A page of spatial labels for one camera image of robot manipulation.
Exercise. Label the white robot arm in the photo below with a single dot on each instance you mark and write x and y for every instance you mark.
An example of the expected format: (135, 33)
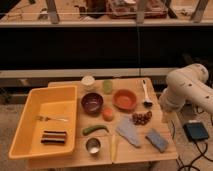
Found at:
(186, 84)

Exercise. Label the yellow plastic tray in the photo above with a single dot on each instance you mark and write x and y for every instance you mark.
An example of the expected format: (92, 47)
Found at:
(47, 126)

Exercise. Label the green cup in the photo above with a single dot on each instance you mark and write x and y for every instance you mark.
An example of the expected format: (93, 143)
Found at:
(107, 86)

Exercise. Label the white lidded cup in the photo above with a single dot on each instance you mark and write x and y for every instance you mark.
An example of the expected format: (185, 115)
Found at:
(88, 82)

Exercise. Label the dark purple bowl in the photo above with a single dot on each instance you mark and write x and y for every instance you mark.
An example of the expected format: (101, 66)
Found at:
(92, 103)

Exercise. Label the orange bowl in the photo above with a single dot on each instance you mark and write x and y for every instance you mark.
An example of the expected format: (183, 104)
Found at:
(125, 99)

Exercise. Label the orange carrot toy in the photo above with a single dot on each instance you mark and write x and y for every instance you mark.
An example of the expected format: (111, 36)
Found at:
(107, 114)

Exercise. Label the brown grape bunch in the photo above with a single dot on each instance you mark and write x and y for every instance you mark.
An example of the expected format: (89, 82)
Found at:
(141, 119)

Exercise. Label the green cucumber toy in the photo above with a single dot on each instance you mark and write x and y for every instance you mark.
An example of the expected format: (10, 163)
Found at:
(93, 128)

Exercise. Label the small steel cup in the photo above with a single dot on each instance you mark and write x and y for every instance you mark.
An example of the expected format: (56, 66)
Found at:
(93, 146)

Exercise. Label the yellow plastic knife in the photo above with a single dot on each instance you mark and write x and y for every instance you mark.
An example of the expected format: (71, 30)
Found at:
(113, 148)

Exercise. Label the silver fork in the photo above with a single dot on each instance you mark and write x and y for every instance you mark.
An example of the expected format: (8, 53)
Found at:
(45, 118)

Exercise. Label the blue sponge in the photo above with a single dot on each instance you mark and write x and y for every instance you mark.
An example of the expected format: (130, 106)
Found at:
(157, 140)

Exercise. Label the dark brown striped block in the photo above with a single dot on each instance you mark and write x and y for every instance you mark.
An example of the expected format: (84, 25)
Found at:
(54, 137)

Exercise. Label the black foot pedal box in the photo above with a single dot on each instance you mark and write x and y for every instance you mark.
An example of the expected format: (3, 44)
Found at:
(195, 131)

